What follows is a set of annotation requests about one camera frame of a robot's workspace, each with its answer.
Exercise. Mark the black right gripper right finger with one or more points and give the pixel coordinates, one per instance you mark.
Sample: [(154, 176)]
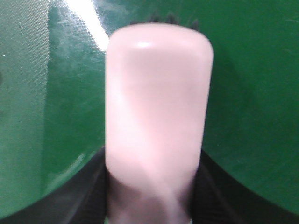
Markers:
[(220, 199)]

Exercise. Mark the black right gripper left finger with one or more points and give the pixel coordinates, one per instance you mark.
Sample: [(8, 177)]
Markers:
[(81, 200)]

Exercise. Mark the pink hand broom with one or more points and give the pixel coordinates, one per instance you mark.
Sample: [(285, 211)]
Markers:
[(157, 85)]

